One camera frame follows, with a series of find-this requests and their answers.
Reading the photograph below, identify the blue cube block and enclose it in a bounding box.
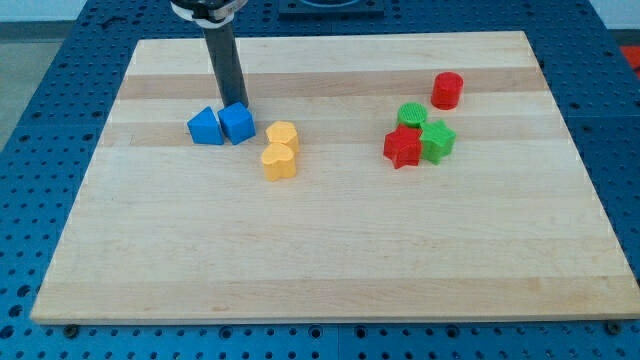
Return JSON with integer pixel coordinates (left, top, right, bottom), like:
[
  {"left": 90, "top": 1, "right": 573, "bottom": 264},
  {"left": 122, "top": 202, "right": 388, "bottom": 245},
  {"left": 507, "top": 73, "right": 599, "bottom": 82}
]
[{"left": 218, "top": 102, "right": 256, "bottom": 145}]

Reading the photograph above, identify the red star block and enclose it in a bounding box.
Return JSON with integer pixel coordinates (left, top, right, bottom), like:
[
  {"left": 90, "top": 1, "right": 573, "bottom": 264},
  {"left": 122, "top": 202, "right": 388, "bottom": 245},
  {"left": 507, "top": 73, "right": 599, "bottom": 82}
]
[{"left": 383, "top": 124, "right": 422, "bottom": 169}]

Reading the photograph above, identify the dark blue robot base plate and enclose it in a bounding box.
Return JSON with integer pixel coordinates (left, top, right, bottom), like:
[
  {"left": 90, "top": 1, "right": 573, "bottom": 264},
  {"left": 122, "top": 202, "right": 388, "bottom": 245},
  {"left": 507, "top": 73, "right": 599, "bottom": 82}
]
[{"left": 277, "top": 0, "right": 386, "bottom": 20}]

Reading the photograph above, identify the yellow heart block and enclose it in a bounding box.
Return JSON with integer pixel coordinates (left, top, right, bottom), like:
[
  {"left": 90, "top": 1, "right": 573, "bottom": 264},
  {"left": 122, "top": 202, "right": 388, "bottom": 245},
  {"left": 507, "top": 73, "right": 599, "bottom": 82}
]
[{"left": 261, "top": 143, "right": 297, "bottom": 181}]

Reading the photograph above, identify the yellow pentagon block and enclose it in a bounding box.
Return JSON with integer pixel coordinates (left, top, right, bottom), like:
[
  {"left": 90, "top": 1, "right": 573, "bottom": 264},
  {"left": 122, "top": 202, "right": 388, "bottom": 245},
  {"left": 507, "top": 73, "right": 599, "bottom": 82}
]
[{"left": 265, "top": 121, "right": 300, "bottom": 153}]

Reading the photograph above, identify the green star block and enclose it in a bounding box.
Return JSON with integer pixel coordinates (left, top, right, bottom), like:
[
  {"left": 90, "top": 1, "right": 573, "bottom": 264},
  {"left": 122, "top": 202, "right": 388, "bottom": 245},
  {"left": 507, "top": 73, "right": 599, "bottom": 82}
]
[{"left": 419, "top": 120, "right": 457, "bottom": 165}]

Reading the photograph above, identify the light wooden board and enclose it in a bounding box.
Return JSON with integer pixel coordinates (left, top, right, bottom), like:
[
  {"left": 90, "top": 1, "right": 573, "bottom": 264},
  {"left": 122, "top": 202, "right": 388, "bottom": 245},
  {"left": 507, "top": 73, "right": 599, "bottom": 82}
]
[{"left": 31, "top": 31, "right": 639, "bottom": 325}]

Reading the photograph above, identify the robot arm flange with white ring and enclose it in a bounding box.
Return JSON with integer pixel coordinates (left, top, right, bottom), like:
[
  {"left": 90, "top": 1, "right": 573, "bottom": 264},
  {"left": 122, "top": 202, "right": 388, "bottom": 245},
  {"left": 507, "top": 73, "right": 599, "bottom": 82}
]
[{"left": 170, "top": 0, "right": 247, "bottom": 28}]

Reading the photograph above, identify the red cylinder block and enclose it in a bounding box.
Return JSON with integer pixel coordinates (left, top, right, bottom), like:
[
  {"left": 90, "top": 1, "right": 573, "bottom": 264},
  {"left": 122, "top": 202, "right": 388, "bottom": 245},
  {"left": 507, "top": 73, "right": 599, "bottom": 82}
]
[{"left": 431, "top": 72, "right": 464, "bottom": 110}]

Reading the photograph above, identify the green cylinder block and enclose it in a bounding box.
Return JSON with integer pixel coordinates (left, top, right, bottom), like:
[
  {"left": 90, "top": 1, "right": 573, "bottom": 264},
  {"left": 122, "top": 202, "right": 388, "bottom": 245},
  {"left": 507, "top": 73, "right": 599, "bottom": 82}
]
[{"left": 396, "top": 102, "right": 428, "bottom": 128}]

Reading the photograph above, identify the blue triangle block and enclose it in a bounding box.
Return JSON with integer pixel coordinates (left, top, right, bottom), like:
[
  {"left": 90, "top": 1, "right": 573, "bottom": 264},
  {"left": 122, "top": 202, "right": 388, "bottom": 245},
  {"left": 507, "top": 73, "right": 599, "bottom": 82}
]
[{"left": 187, "top": 107, "right": 224, "bottom": 145}]

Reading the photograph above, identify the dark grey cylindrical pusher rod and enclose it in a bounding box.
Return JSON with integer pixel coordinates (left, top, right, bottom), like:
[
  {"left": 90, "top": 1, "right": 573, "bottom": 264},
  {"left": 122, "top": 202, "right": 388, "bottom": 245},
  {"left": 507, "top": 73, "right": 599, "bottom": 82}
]
[{"left": 203, "top": 23, "right": 249, "bottom": 107}]

